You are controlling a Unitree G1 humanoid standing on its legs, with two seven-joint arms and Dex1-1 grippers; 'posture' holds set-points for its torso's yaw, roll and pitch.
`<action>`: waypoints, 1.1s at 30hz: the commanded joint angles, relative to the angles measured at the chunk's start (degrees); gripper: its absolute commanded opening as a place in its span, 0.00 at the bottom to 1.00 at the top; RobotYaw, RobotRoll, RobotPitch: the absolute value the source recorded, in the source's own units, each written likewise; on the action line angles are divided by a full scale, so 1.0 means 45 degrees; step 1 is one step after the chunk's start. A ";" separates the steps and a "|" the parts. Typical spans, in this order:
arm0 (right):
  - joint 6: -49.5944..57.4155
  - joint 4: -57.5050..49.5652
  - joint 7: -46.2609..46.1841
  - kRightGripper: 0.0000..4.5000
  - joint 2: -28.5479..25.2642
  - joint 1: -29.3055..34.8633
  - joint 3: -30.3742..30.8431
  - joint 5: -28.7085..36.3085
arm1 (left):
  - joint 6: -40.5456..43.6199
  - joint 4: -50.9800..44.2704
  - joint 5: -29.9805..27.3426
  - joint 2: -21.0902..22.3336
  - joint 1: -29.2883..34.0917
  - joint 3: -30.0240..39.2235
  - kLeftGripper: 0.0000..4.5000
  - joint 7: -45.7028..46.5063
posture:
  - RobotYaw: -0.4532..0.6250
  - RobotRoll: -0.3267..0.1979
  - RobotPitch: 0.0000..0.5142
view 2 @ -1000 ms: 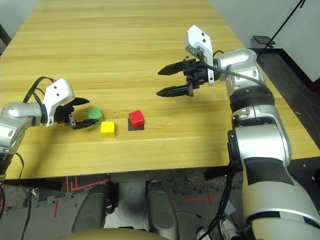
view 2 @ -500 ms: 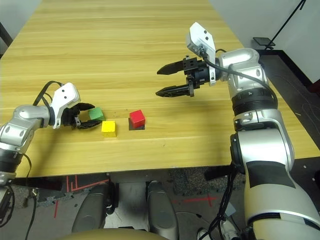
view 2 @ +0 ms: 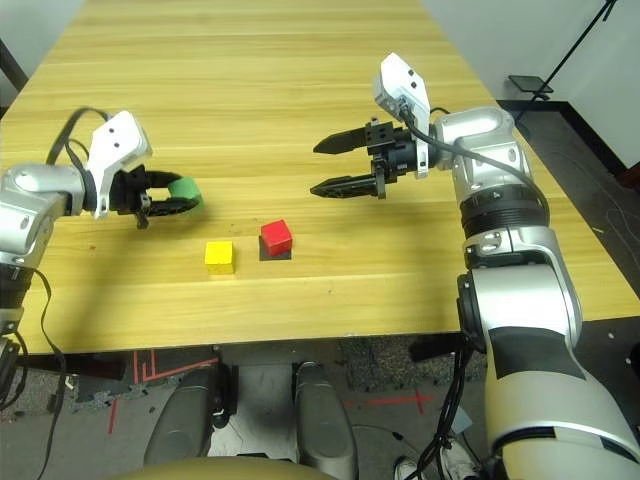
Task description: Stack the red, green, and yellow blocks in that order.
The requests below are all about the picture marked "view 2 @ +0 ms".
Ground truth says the thin black stand pole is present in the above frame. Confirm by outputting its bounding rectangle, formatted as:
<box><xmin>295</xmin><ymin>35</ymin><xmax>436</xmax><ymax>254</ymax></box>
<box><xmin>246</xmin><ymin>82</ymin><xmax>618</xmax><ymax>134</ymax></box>
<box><xmin>514</xmin><ymin>0</ymin><xmax>621</xmax><ymax>124</ymax></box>

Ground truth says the khaki robot torso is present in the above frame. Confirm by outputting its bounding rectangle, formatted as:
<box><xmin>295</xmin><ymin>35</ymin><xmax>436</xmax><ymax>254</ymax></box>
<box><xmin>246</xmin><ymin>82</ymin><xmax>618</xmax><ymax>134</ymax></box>
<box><xmin>107</xmin><ymin>454</ymin><xmax>326</xmax><ymax>480</ymax></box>

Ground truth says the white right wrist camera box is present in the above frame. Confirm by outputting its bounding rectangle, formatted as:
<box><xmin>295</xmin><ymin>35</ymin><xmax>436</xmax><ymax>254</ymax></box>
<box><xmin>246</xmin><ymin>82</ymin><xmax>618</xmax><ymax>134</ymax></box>
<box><xmin>370</xmin><ymin>51</ymin><xmax>434</xmax><ymax>180</ymax></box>

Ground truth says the grey left robot leg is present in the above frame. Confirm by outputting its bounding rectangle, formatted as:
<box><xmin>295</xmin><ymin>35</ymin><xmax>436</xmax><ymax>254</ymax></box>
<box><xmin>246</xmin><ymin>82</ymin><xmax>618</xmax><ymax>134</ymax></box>
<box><xmin>143</xmin><ymin>367</ymin><xmax>226</xmax><ymax>466</ymax></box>

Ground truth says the yellow block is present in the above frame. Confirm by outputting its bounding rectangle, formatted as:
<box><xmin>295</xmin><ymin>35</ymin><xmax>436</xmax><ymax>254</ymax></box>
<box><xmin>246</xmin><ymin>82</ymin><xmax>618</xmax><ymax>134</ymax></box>
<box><xmin>204</xmin><ymin>240</ymin><xmax>236</xmax><ymax>276</ymax></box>

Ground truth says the black camera cable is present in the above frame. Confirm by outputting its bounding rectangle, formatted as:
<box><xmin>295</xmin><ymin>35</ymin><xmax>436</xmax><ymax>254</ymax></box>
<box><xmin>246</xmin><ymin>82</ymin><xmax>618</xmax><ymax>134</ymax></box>
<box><xmin>27</xmin><ymin>105</ymin><xmax>112</xmax><ymax>480</ymax></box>
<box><xmin>398</xmin><ymin>97</ymin><xmax>549</xmax><ymax>209</ymax></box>

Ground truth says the black stand plate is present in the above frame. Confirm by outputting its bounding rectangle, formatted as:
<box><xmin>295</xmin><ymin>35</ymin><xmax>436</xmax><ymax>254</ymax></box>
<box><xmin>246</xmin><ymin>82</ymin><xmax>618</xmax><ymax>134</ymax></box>
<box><xmin>508</xmin><ymin>74</ymin><xmax>555</xmax><ymax>95</ymax></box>

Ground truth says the black floor cable bundle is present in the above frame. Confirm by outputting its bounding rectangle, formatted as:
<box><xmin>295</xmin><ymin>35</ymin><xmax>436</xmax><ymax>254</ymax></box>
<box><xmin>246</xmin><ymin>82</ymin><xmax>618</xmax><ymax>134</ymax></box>
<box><xmin>414</xmin><ymin>344</ymin><xmax>481</xmax><ymax>480</ymax></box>

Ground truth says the red block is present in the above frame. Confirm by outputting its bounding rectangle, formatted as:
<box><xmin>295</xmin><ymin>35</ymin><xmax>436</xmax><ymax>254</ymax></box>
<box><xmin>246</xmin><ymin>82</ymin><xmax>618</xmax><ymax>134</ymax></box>
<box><xmin>260</xmin><ymin>219</ymin><xmax>294</xmax><ymax>257</ymax></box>

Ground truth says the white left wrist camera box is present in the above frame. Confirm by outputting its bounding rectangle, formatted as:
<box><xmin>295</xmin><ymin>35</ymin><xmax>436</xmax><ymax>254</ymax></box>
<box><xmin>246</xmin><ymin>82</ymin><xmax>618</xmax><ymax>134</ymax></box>
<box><xmin>85</xmin><ymin>110</ymin><xmax>154</xmax><ymax>221</ymax></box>

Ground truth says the black left camera cable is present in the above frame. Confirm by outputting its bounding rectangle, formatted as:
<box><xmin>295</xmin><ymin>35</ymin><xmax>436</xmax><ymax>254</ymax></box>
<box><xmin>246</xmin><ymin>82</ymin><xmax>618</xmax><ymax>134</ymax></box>
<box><xmin>27</xmin><ymin>105</ymin><xmax>112</xmax><ymax>480</ymax></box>

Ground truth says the grey robot leg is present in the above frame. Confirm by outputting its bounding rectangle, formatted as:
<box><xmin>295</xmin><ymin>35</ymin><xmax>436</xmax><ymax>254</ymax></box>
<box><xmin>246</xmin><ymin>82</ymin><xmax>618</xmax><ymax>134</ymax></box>
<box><xmin>292</xmin><ymin>360</ymin><xmax>360</xmax><ymax>480</ymax></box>
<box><xmin>143</xmin><ymin>367</ymin><xmax>226</xmax><ymax>466</ymax></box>

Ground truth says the grey right robot leg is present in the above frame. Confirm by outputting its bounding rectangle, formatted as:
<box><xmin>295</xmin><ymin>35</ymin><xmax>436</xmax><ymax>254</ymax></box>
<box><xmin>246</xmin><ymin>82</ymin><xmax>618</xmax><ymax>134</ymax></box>
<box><xmin>292</xmin><ymin>360</ymin><xmax>360</xmax><ymax>480</ymax></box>

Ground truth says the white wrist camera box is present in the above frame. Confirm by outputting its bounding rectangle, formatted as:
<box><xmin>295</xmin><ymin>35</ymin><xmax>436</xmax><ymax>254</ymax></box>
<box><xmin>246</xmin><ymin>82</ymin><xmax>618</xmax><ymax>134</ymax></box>
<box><xmin>370</xmin><ymin>51</ymin><xmax>434</xmax><ymax>180</ymax></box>
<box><xmin>85</xmin><ymin>110</ymin><xmax>154</xmax><ymax>221</ymax></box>

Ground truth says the black metal table frame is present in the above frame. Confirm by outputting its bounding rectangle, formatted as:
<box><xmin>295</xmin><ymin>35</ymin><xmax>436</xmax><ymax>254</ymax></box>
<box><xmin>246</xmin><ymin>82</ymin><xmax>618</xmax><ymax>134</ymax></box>
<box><xmin>0</xmin><ymin>35</ymin><xmax>30</xmax><ymax>97</ymax></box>

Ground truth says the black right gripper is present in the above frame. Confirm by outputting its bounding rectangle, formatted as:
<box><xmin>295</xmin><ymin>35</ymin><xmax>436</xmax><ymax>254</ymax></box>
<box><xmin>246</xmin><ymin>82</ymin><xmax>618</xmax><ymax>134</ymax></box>
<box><xmin>309</xmin><ymin>119</ymin><xmax>419</xmax><ymax>201</ymax></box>

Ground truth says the green block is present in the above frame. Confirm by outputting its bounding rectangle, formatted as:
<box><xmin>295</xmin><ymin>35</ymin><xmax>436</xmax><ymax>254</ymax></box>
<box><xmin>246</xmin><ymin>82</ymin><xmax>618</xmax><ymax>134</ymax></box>
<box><xmin>167</xmin><ymin>176</ymin><xmax>205</xmax><ymax>209</ymax></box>

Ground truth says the white sneaker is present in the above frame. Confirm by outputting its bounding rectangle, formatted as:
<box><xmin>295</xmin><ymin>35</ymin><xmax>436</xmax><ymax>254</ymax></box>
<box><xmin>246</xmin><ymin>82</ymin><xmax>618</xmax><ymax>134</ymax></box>
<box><xmin>393</xmin><ymin>455</ymin><xmax>426</xmax><ymax>480</ymax></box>
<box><xmin>439</xmin><ymin>439</ymin><xmax>482</xmax><ymax>480</ymax></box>

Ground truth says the black right camera cable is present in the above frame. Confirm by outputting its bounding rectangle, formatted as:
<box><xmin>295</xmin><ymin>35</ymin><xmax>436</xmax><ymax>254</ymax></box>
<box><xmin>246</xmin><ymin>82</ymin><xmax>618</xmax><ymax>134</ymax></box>
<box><xmin>398</xmin><ymin>97</ymin><xmax>549</xmax><ymax>209</ymax></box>

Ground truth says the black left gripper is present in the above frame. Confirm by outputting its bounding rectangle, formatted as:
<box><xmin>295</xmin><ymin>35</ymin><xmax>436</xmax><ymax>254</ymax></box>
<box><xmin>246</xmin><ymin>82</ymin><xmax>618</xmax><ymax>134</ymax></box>
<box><xmin>112</xmin><ymin>166</ymin><xmax>202</xmax><ymax>231</ymax></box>

